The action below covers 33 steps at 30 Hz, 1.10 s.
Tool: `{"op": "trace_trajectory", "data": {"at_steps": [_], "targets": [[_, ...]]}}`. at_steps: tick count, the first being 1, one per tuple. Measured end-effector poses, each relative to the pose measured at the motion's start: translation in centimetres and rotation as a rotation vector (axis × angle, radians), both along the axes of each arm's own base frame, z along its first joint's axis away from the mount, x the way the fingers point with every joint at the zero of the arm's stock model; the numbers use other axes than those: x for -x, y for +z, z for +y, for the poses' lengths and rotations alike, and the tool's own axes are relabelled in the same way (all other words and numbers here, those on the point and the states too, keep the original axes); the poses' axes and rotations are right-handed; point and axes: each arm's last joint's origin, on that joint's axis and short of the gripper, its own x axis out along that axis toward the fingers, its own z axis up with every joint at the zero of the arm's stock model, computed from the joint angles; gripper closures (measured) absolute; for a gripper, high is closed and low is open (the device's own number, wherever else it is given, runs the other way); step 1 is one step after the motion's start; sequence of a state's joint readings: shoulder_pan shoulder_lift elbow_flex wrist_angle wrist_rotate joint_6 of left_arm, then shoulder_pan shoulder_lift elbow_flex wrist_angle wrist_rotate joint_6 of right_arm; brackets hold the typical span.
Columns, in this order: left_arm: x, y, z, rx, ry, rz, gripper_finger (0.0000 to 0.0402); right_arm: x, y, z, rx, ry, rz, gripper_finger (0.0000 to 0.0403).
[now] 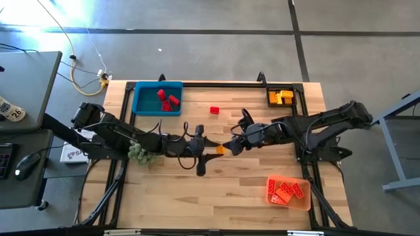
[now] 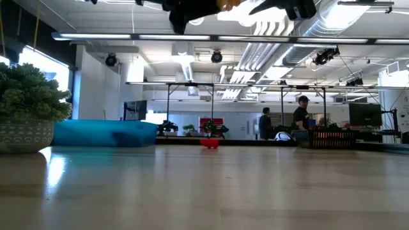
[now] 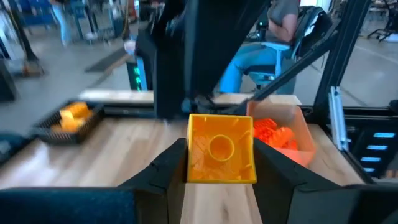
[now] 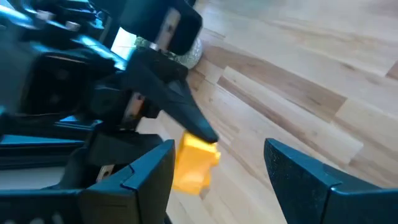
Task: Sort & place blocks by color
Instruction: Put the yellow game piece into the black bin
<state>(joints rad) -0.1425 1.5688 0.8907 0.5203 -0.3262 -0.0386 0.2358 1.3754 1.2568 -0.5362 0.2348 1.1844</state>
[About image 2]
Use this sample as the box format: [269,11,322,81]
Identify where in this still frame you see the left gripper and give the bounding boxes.
[161,0,224,35]

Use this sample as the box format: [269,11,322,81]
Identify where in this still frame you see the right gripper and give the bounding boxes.
[249,0,318,20]

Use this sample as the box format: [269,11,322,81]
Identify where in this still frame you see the long overhead light bar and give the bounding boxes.
[50,31,409,45]

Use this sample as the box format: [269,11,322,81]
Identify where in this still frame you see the person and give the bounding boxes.
[292,95,310,131]
[258,107,272,141]

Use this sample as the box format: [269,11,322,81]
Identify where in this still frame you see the red background crates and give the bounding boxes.
[199,117,224,127]

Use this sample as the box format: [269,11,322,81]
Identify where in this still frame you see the black computer monitor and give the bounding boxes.
[348,102,383,128]
[123,100,148,121]

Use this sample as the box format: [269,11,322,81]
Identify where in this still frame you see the white rounded device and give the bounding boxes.
[274,131,293,142]

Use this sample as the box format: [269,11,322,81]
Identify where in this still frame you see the small red toy brick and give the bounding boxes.
[200,138,220,150]

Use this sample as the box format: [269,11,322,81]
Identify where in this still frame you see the black mesh basket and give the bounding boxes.
[308,129,357,150]

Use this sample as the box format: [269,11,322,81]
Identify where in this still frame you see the blue plastic bin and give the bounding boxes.
[52,119,158,148]

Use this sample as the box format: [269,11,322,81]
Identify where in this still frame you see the potted green succulent plant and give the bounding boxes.
[0,62,73,155]

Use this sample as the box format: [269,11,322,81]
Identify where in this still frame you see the large round ceiling duct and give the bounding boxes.
[281,0,373,65]

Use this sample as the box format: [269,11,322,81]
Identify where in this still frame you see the black ceiling camera cluster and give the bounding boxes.
[312,47,341,66]

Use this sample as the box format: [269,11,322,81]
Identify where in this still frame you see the black station frame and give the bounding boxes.
[166,82,215,138]
[280,84,327,132]

